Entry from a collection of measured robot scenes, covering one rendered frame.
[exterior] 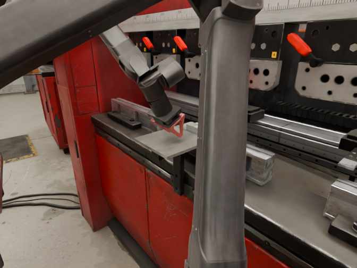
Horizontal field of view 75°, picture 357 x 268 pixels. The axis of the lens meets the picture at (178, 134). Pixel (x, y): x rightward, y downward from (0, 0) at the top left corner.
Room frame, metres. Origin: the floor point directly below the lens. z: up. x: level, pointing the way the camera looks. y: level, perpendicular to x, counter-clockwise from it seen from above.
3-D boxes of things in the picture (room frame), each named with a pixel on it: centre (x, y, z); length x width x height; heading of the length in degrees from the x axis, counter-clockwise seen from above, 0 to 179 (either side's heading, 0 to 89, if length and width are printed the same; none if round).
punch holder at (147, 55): (1.15, 0.16, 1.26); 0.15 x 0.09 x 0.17; 40
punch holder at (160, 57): (1.00, 0.03, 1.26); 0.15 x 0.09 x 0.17; 40
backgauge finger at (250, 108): (0.94, -0.24, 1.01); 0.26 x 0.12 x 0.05; 130
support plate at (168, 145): (0.73, -0.01, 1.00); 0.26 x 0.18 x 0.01; 130
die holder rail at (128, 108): (1.25, 0.23, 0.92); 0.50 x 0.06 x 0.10; 40
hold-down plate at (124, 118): (1.25, 0.31, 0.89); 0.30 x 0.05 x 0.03; 40
